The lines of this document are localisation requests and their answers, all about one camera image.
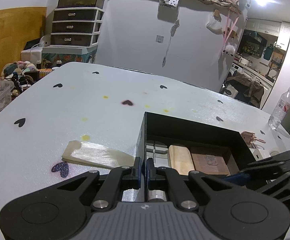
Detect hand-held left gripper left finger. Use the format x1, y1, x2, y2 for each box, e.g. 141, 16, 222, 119
57, 156, 143, 211

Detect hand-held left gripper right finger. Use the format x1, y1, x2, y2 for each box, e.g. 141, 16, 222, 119
146, 157, 232, 211

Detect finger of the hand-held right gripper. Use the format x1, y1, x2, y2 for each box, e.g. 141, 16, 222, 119
223, 169, 290, 193
247, 150, 290, 173

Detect small white cylinder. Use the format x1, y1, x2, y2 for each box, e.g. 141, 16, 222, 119
148, 190, 168, 202

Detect grey striped white box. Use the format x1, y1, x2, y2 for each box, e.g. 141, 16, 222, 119
146, 141, 169, 167

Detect brown box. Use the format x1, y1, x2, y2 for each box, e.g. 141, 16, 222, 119
190, 152, 231, 177

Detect wooden oval lid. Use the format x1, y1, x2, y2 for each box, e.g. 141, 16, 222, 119
167, 144, 196, 176

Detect black box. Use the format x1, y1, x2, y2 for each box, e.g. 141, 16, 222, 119
135, 112, 258, 202

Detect clear water bottle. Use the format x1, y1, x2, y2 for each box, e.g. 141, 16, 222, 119
268, 87, 290, 130

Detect beige flat packet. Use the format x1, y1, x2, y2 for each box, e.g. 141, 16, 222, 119
61, 140, 136, 170

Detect brown jacket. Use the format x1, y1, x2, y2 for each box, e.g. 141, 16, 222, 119
226, 72, 264, 107

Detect white washing machine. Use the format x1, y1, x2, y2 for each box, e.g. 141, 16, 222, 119
231, 64, 243, 77

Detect white plush sheep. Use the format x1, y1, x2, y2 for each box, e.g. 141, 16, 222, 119
222, 44, 235, 56

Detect pink ribbons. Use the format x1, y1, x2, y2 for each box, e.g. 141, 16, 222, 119
218, 15, 239, 55

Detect white plastic bag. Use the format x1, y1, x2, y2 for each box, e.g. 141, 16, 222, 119
206, 15, 223, 34

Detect pile of plush toys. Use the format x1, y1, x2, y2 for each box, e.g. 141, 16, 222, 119
1, 60, 40, 81

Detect white plastic drawer unit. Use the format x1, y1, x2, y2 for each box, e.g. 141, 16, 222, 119
50, 7, 104, 47

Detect black tablet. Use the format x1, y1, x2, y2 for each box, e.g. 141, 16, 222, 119
24, 38, 45, 51

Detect hanging grey cable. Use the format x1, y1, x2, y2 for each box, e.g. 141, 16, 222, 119
162, 19, 181, 67

